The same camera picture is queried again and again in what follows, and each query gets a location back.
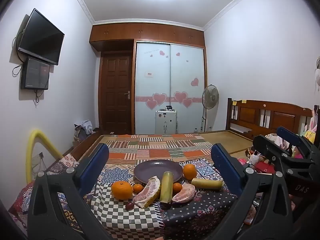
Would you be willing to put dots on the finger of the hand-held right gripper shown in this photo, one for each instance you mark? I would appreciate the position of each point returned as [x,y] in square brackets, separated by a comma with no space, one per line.
[265,147]
[290,136]

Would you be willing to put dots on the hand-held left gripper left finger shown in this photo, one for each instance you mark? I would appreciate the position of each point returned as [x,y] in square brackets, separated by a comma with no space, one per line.
[98,165]

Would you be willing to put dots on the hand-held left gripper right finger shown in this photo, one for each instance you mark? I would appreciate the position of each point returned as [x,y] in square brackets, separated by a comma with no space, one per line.
[223,166]

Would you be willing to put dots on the large orange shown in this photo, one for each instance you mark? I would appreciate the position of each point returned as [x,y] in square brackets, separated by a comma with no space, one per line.
[122,190]
[190,171]

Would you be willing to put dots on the small mandarin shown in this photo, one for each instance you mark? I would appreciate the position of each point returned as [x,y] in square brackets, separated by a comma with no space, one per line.
[138,188]
[177,187]

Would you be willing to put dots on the peeled pink pomelo segment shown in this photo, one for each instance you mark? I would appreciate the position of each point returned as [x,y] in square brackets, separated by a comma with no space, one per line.
[183,195]

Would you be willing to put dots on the pomelo segment with yellow rind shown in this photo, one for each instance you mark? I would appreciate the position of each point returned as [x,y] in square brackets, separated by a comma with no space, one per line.
[147,192]

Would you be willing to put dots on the purple plate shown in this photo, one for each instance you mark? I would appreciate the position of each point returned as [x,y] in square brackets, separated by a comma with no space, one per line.
[155,171]

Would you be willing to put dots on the sugarcane piece with rough end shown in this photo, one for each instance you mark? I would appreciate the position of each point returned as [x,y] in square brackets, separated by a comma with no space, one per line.
[166,187]

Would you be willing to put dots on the small white bottle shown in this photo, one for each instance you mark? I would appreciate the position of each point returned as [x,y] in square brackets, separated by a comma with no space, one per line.
[253,158]

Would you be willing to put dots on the colourful tile-patterned cloth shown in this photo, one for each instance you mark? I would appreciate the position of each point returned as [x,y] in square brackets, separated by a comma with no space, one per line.
[112,173]

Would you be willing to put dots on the red packet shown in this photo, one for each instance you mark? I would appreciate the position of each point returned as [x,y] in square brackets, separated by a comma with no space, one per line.
[263,167]

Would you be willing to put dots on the pink and yellow plush toy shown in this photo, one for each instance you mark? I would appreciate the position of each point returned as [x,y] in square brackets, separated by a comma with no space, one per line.
[311,135]

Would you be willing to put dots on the wooden bed footboard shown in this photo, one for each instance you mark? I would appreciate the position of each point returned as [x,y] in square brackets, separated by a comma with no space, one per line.
[82,150]

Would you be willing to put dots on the woven bed mat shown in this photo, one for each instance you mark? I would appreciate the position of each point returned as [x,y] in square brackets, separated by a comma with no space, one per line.
[225,140]

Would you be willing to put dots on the pile of clothes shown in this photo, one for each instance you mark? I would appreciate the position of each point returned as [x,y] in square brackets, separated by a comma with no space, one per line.
[83,130]

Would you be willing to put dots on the wooden bed headboard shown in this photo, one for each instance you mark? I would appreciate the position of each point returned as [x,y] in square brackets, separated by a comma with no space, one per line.
[250,112]

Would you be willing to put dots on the dark red jujube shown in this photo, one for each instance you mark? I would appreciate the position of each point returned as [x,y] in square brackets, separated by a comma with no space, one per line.
[129,206]

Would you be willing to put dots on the green checkered cloth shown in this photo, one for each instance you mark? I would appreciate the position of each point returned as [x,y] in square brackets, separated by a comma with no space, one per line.
[112,215]

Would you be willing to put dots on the dark floral cloth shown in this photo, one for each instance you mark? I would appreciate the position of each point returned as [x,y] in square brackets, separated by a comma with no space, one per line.
[200,217]

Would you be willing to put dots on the yellow foam tube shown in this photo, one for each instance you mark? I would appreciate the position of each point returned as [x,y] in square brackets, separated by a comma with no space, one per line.
[45,137]

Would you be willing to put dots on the striped patchwork blanket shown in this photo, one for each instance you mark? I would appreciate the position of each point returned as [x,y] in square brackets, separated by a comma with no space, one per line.
[155,146]

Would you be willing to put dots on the white hanging object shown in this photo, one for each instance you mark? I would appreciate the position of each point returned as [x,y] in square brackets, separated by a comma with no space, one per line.
[317,72]

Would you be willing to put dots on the standing electric fan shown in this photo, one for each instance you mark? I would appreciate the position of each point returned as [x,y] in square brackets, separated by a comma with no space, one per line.
[210,96]

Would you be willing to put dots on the brown wooden door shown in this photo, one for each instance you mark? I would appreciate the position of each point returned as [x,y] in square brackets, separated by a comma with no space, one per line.
[115,92]

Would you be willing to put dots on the small black item on suitcase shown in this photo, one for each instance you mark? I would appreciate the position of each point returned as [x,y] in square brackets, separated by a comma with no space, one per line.
[169,107]

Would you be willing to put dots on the group of pink heart stickers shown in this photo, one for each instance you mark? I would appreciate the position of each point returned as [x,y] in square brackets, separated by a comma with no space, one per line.
[180,96]

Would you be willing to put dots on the red floral quilt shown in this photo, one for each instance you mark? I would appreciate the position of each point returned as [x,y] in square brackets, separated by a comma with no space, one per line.
[21,200]

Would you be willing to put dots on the frosted sliding wardrobe door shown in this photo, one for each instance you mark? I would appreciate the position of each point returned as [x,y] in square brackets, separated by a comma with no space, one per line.
[152,90]
[187,70]

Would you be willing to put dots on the small white door label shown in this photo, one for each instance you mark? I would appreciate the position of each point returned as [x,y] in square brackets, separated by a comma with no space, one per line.
[149,74]

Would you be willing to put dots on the wooden wardrobe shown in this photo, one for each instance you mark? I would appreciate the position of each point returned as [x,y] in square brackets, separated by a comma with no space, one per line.
[140,31]

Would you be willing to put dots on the small black wall monitor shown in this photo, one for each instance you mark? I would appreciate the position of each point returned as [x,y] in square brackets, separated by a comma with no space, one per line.
[35,73]

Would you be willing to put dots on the black wall television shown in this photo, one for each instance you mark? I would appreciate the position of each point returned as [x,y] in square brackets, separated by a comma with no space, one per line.
[41,38]

